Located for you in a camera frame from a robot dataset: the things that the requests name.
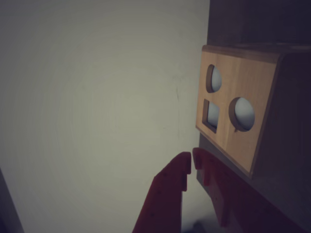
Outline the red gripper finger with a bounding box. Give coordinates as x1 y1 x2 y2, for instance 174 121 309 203
132 151 192 233
192 148 311 233

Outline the wooden shape sorter box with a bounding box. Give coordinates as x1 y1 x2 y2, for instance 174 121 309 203
195 43 311 185

